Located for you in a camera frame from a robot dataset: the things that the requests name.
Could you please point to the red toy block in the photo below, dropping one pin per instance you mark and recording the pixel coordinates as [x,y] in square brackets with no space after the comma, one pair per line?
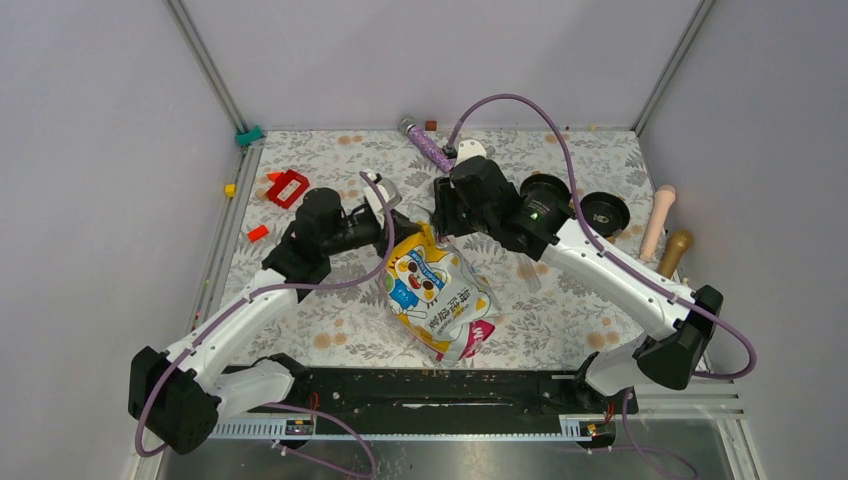
[287,189]

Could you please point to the left black pet bowl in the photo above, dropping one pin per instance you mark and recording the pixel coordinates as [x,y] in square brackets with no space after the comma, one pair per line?
[545,183]

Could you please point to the pink microphone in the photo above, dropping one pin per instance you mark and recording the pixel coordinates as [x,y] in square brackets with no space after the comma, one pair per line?
[663,199]

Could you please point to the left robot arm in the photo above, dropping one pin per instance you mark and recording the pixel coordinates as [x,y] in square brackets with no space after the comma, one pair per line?
[179,395]

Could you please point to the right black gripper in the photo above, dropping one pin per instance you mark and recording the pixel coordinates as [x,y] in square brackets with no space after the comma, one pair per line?
[444,217]

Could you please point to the black pet bowl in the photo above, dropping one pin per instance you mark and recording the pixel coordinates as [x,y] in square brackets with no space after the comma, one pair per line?
[606,214]
[545,183]

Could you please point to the cat food bag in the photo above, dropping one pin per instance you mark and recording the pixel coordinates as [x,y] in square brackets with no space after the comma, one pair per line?
[434,291]

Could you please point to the floral table mat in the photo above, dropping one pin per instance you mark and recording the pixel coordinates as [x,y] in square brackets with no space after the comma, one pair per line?
[555,328]

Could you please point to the small orange block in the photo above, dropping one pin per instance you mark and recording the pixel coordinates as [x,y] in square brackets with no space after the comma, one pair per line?
[258,233]

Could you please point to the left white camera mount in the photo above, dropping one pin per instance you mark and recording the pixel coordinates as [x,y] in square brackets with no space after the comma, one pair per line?
[380,192]

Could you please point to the clear plastic scoop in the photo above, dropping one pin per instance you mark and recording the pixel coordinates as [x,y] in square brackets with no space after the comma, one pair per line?
[526,271]

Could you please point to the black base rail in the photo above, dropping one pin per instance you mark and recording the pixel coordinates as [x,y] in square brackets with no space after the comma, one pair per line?
[427,402]

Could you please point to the right black pet bowl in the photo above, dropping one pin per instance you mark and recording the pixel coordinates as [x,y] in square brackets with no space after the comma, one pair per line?
[606,214]

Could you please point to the gold microphone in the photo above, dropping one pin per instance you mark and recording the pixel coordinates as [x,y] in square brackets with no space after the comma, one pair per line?
[677,245]

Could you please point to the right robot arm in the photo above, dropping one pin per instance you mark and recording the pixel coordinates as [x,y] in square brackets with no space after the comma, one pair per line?
[536,219]

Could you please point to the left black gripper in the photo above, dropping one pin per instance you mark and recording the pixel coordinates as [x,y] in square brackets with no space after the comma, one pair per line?
[403,226]

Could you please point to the purple glitter microphone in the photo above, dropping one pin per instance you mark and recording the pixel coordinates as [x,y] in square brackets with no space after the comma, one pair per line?
[443,157]

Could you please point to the teal corner clip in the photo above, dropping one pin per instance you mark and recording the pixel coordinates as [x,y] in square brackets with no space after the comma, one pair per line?
[248,137]

